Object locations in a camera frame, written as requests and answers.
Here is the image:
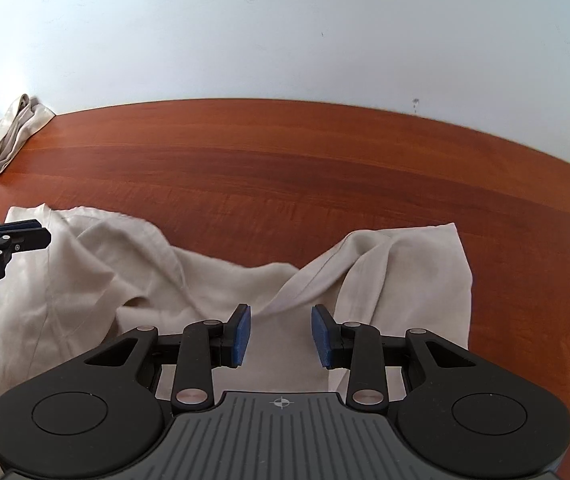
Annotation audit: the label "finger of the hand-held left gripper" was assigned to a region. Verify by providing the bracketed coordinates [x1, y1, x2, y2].
[0, 214, 42, 242]
[0, 228, 52, 273]

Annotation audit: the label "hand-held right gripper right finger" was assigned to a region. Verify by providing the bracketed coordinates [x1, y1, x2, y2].
[311, 304, 481, 413]

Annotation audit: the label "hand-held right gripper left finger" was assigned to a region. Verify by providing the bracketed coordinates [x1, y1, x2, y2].
[70, 303, 252, 413]

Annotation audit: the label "beige trousers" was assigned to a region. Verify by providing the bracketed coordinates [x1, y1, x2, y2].
[0, 203, 473, 480]

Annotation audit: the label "folded beige garment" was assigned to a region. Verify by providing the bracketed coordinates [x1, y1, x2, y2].
[0, 94, 56, 178]

